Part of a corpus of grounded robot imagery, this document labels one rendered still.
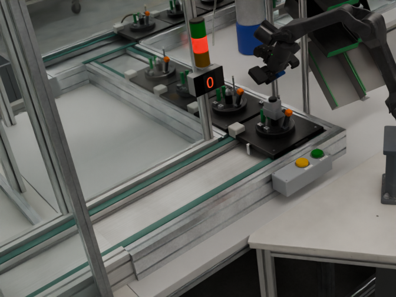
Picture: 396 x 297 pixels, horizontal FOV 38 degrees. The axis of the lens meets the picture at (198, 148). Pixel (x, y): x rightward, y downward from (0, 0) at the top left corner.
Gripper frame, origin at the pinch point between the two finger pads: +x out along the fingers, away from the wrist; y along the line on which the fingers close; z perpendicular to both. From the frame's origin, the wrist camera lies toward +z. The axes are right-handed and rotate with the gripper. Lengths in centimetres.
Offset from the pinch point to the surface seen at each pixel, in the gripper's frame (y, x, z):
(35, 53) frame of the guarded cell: 83, -50, 4
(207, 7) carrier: -67, 83, 97
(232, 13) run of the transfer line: -77, 82, 87
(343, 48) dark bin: -26.0, -8.1, -6.1
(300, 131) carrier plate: -4.5, 12.5, -18.2
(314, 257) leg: 25, 9, -56
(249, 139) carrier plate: 10.9, 17.5, -10.0
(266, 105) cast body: 2.3, 8.5, -5.0
